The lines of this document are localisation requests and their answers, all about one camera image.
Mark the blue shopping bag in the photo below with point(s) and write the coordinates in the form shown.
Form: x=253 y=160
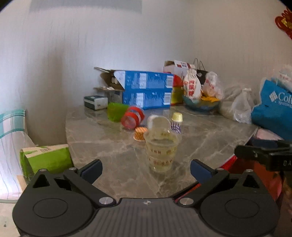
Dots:
x=271 y=111

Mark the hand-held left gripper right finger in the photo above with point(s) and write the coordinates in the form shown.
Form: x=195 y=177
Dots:
x=201 y=171

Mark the blue bowl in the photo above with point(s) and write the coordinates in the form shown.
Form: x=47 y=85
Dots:
x=200 y=105

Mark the yellow red snack packet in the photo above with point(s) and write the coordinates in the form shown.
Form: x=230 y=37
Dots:
x=177 y=93

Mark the plaid cloth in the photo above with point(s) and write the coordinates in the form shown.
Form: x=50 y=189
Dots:
x=11 y=123

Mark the small orange paper cup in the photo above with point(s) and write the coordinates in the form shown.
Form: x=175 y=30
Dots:
x=140 y=134

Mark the purple striped paper cup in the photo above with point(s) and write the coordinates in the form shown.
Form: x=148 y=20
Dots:
x=176 y=127

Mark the green plastic cup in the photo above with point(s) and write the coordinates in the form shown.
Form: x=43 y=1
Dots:
x=116 y=111

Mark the small white green box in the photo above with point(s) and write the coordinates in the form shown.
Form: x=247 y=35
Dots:
x=95 y=102

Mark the clear bag of snacks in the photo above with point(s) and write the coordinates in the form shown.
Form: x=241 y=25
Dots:
x=212 y=86

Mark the red wall decoration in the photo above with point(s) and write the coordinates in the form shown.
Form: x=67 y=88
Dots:
x=285 y=21

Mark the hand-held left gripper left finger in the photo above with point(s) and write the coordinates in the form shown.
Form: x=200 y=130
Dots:
x=92 y=170

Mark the small yellow paper cup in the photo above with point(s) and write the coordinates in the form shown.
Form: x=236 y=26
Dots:
x=177 y=117

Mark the white plastic packets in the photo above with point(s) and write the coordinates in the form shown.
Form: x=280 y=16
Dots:
x=282 y=77

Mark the open blue carton box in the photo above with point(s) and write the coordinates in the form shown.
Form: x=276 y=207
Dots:
x=146 y=79

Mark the white red cardboard box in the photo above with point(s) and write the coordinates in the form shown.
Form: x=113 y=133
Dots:
x=180 y=66

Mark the black paper bag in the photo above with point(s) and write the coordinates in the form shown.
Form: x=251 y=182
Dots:
x=202 y=73

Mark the clear plastic bag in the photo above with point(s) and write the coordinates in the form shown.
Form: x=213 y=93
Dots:
x=241 y=104

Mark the red object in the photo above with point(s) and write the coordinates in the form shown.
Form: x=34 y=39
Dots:
x=257 y=180

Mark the printed clear plastic cup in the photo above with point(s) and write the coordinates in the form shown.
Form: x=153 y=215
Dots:
x=161 y=152

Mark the pink cloth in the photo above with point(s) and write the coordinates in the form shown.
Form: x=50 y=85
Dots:
x=267 y=135

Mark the green tissue box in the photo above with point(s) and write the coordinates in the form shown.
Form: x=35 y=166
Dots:
x=48 y=159

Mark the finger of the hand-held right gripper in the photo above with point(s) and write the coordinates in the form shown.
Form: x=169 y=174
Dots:
x=251 y=153

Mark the red plastic cup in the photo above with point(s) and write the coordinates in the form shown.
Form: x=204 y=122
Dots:
x=132 y=117

